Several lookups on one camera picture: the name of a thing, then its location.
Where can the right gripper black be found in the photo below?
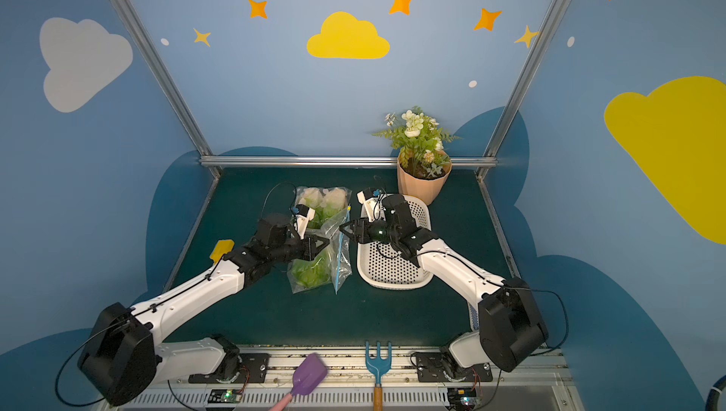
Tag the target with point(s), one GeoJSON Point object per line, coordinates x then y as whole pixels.
{"type": "Point", "coordinates": [360, 229]}

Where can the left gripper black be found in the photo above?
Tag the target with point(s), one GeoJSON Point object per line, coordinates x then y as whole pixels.
{"type": "Point", "coordinates": [306, 244]}

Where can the green chinese cabbage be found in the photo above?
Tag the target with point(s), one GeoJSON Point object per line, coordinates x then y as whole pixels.
{"type": "Point", "coordinates": [307, 275]}

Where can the clear zip-top bag blue seal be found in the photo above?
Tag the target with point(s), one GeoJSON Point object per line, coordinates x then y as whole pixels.
{"type": "Point", "coordinates": [332, 265]}

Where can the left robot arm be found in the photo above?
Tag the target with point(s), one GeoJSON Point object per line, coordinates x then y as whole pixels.
{"type": "Point", "coordinates": [127, 351]}

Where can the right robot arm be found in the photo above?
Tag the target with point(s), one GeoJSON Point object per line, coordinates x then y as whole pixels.
{"type": "Point", "coordinates": [510, 324]}

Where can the pink-dotted bag of cabbages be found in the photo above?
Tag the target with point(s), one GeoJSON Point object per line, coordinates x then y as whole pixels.
{"type": "Point", "coordinates": [331, 205]}

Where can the white perforated plastic basket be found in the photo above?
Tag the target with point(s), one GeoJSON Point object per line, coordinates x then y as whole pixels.
{"type": "Point", "coordinates": [382, 267]}

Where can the yellow toy spatula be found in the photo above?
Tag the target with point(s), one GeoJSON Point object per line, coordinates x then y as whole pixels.
{"type": "Point", "coordinates": [222, 247]}

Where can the potted artificial flower plant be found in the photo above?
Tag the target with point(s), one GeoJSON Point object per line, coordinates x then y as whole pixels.
{"type": "Point", "coordinates": [422, 164]}

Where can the purple toy shovel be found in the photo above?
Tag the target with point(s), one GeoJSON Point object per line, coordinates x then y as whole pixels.
{"type": "Point", "coordinates": [307, 377]}

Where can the teal toy garden rake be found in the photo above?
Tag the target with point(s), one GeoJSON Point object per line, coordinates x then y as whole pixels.
{"type": "Point", "coordinates": [378, 365]}

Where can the left circuit board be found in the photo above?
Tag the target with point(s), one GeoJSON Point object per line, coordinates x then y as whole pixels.
{"type": "Point", "coordinates": [225, 396]}

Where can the circuit board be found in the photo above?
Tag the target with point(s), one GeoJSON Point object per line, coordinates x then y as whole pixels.
{"type": "Point", "coordinates": [225, 396]}
{"type": "Point", "coordinates": [462, 399]}

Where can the right circuit board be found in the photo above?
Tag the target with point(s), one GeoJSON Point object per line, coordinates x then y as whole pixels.
{"type": "Point", "coordinates": [462, 399]}

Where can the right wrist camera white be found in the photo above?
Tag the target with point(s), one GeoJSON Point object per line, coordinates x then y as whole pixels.
{"type": "Point", "coordinates": [370, 201]}

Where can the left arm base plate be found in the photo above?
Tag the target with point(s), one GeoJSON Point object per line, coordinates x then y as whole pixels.
{"type": "Point", "coordinates": [249, 368]}

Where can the aluminium back frame rail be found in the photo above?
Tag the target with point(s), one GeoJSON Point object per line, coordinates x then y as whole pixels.
{"type": "Point", "coordinates": [297, 162]}

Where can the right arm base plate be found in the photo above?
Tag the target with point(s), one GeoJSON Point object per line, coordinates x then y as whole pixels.
{"type": "Point", "coordinates": [440, 367]}

